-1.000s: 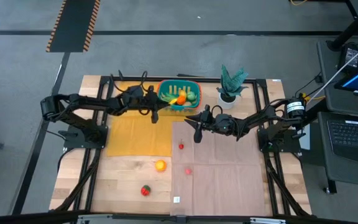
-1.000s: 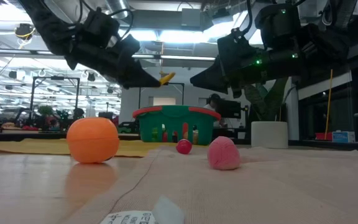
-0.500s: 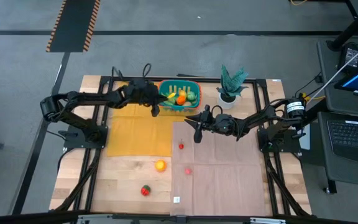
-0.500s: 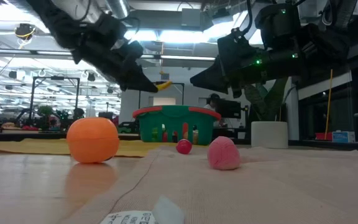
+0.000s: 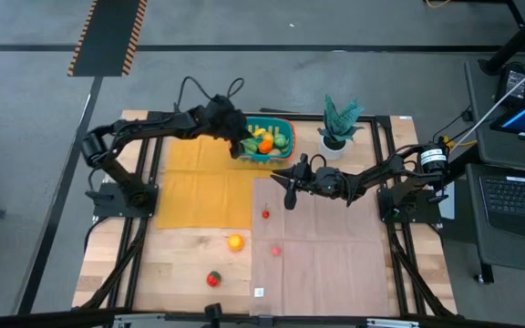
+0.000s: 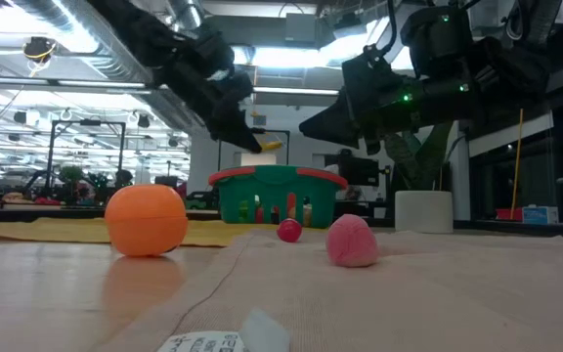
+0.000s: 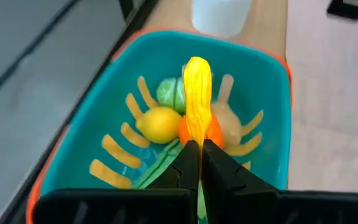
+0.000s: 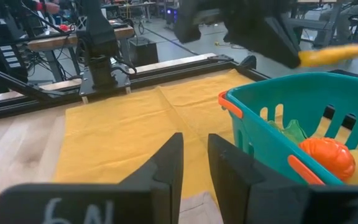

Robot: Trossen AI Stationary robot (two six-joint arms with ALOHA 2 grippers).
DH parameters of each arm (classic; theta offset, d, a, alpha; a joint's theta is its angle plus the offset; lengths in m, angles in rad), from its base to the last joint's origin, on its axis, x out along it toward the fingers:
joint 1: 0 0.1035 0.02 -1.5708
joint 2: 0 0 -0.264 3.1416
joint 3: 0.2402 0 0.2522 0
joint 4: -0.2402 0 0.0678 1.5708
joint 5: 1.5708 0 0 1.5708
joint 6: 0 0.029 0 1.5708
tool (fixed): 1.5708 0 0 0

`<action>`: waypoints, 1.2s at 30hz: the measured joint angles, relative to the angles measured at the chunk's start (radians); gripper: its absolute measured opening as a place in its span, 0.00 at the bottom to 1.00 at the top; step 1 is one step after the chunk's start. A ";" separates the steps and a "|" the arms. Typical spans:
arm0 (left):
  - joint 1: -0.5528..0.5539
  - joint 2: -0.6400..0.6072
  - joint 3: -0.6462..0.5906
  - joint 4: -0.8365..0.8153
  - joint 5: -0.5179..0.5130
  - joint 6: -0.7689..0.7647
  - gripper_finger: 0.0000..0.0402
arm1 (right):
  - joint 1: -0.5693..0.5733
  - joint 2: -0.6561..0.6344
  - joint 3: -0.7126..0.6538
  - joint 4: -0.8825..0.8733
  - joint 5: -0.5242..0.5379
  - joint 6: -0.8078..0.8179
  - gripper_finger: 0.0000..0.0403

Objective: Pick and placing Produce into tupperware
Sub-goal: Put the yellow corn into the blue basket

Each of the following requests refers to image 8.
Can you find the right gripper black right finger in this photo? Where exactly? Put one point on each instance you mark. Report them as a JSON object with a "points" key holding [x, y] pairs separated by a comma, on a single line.
{"points": [[253, 196]]}

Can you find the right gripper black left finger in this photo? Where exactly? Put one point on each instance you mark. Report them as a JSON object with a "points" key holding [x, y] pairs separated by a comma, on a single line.
{"points": [[151, 199]]}

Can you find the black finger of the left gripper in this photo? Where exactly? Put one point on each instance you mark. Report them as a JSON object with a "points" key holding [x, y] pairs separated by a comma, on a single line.
{"points": [[269, 40], [191, 18]]}

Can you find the light green toy lettuce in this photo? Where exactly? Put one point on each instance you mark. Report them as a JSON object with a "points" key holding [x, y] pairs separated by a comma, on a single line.
{"points": [[291, 130]]}

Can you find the ridged deep orange toy fruit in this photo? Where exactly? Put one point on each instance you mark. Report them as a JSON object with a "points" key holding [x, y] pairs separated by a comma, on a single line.
{"points": [[328, 157]]}

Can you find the black box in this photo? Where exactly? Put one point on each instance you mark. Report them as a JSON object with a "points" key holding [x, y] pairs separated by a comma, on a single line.
{"points": [[143, 53]]}

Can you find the mustard yellow cloth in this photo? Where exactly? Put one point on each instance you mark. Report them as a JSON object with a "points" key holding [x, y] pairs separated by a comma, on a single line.
{"points": [[120, 130]]}

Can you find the black rack with white labels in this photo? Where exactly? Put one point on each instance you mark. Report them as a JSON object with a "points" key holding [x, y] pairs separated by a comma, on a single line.
{"points": [[9, 56]]}

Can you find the black aluminium table frame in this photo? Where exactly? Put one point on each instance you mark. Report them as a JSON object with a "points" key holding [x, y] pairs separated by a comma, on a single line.
{"points": [[182, 70]]}

